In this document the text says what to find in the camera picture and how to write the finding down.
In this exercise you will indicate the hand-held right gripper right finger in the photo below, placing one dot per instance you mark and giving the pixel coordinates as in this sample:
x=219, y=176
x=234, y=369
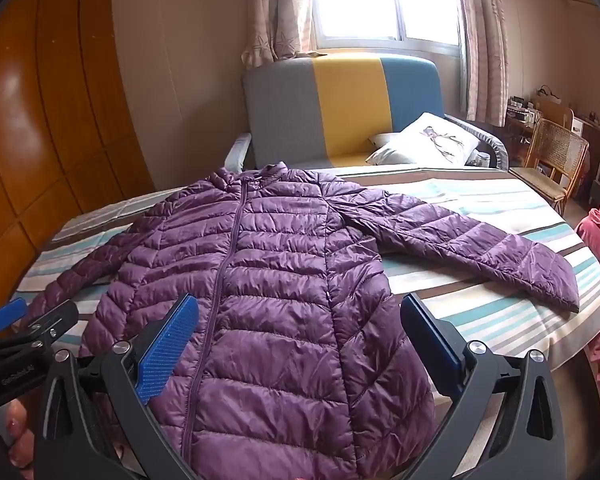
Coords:
x=447, y=355

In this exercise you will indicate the cluttered wooden desk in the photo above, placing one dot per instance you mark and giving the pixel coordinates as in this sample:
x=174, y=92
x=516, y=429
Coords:
x=592, y=132

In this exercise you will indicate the window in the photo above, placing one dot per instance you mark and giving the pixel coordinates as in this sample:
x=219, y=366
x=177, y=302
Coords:
x=380, y=0

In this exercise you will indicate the pink patterned curtain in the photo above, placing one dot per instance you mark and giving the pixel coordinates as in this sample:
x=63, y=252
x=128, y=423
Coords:
x=482, y=45
x=275, y=10

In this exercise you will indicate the wooden chair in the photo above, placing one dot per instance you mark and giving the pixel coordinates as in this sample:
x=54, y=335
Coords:
x=555, y=110

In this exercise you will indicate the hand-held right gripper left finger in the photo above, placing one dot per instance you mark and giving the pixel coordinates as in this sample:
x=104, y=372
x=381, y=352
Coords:
x=167, y=347

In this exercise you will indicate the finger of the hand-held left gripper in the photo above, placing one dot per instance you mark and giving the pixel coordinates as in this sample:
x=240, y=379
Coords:
x=5, y=314
x=50, y=322

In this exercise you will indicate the white printed pillow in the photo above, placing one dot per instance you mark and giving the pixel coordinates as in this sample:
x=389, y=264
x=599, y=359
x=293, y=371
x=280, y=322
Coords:
x=430, y=140

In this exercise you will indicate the grey leaf-print pillow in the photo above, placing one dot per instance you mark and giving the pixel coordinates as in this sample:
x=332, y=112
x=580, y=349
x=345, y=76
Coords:
x=380, y=141

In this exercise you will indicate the wooden wardrobe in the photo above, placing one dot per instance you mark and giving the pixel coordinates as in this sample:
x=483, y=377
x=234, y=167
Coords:
x=40, y=110

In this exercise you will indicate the grey yellow blue sofa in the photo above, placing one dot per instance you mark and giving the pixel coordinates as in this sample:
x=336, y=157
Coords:
x=345, y=105

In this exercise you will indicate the bed with striped sheet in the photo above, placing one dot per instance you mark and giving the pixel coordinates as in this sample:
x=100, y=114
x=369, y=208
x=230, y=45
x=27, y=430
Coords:
x=480, y=200

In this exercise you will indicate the purple puffer jacket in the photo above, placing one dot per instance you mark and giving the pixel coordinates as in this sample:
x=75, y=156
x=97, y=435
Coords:
x=280, y=270

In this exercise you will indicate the person's left hand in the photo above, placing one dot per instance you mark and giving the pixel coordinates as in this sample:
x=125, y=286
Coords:
x=20, y=435

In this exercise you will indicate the rattan chair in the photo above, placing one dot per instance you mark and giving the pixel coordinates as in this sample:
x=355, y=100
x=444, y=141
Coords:
x=555, y=150

